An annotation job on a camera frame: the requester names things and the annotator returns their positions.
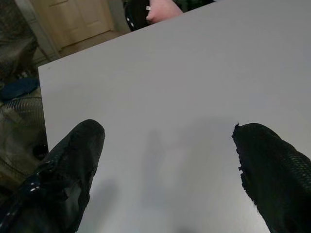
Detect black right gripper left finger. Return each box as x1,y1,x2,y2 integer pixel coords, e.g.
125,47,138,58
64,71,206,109
0,119,105,233

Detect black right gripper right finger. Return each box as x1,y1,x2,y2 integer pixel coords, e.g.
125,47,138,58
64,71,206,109
232,122,311,233

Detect dark blue cloth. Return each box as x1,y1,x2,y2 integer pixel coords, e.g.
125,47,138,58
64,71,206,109
0,77,39,100

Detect beige wooden door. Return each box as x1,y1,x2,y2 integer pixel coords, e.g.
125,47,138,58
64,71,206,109
24,0,115,49

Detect black dotted cloth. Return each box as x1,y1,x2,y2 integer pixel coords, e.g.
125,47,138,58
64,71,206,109
124,0,156,32

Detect pink pillow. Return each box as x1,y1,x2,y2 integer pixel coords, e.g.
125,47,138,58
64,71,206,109
146,0,190,22

